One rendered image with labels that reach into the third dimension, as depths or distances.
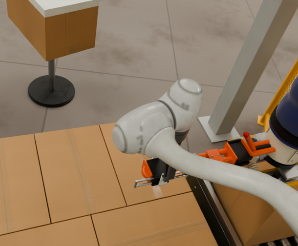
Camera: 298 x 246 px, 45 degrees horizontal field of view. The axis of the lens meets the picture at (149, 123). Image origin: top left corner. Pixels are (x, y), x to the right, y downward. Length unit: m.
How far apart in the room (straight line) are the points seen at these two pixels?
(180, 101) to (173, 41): 3.21
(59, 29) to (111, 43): 1.48
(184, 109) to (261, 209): 0.93
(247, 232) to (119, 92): 1.89
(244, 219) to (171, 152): 1.10
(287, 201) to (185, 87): 0.38
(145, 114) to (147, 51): 2.99
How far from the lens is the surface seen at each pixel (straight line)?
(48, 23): 2.44
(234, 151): 1.44
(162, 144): 0.91
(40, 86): 3.29
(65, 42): 2.59
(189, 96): 0.98
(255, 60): 2.71
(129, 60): 3.73
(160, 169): 1.28
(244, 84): 2.85
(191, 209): 2.05
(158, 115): 0.93
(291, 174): 1.63
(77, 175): 2.05
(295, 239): 2.24
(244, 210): 1.93
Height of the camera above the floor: 2.25
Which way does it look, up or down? 46 degrees down
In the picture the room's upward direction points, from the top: 16 degrees clockwise
